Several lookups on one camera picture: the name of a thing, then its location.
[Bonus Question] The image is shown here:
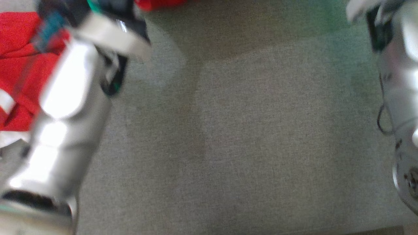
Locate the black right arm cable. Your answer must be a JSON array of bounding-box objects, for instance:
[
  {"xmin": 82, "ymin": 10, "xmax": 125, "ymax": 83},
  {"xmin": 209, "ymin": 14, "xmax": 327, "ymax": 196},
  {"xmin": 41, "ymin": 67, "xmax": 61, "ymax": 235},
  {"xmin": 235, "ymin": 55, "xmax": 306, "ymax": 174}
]
[{"xmin": 377, "ymin": 73, "xmax": 394, "ymax": 136}]

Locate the large grey sofa seat cushion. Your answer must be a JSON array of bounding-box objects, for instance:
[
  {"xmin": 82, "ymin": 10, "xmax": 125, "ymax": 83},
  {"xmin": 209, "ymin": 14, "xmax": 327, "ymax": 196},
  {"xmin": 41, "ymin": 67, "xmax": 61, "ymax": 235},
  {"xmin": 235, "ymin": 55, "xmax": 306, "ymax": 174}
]
[{"xmin": 0, "ymin": 0, "xmax": 418, "ymax": 235}]

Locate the blue left camera connector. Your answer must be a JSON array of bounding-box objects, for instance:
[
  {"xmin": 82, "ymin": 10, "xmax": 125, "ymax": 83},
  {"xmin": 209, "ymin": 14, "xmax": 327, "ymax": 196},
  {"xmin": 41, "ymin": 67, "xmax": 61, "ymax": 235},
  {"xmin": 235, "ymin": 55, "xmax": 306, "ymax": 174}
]
[{"xmin": 34, "ymin": 13, "xmax": 66, "ymax": 51}]

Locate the red white sports jersey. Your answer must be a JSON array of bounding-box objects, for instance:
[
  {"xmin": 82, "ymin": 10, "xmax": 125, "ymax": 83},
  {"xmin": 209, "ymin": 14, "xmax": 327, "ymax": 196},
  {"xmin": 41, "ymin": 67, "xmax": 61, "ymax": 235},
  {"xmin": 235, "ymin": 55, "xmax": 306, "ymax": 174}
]
[{"xmin": 0, "ymin": 0, "xmax": 186, "ymax": 147}]

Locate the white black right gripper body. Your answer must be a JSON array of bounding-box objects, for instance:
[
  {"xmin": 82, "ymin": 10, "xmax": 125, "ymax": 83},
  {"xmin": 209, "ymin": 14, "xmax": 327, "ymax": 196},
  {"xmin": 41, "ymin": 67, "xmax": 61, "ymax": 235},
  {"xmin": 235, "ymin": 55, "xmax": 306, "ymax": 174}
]
[{"xmin": 346, "ymin": 0, "xmax": 402, "ymax": 52}]

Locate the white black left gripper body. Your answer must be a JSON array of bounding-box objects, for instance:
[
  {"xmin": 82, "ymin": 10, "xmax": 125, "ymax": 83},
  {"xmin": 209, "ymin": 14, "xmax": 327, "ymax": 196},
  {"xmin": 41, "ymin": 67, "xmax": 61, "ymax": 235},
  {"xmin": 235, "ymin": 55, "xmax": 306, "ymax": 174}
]
[{"xmin": 70, "ymin": 11, "xmax": 152, "ymax": 61}]

